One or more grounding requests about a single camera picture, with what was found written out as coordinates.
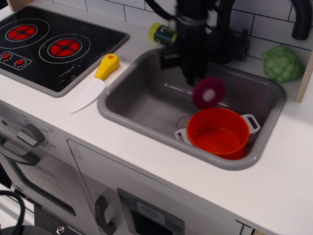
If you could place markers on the black toy stove top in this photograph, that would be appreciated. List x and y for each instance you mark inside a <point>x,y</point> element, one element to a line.
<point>51,52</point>

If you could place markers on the green toy artichoke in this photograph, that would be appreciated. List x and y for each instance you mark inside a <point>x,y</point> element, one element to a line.
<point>282,65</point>

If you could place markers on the black toy faucet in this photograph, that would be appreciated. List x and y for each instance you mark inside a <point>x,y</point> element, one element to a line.
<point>237,48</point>

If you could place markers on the grey oven knob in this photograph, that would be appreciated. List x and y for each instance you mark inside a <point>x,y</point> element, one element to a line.
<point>31,135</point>

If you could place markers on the black cabinet door handle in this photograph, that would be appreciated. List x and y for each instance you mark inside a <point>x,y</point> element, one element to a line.
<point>101,205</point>

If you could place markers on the toy oven door window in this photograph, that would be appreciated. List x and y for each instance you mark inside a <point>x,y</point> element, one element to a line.
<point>43,187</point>

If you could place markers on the grey plastic sink basin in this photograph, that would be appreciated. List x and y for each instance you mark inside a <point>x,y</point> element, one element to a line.
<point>156,103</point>

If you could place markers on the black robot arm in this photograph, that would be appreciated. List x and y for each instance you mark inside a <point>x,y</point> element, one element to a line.
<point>195,9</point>

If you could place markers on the orange toy pot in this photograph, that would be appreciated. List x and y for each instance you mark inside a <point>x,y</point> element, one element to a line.
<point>220,131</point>

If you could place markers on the yellow green oil bottle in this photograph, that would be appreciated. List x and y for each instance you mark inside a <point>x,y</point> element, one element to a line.
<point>162,34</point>

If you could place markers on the grey oven door handle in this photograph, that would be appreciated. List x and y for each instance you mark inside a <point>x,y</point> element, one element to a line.
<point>27,159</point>

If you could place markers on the yellow handled toy knife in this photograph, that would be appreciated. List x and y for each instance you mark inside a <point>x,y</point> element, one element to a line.
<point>109,63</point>

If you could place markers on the dishwasher control panel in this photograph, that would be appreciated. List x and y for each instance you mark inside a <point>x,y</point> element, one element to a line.
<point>143,218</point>

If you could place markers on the wooden side panel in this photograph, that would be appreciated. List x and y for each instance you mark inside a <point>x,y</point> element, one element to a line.
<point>305,79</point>

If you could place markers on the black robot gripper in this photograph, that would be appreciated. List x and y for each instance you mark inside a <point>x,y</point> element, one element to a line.
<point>188,51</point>

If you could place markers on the purple toy beet half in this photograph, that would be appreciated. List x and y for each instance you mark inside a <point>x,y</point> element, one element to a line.
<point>208,92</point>

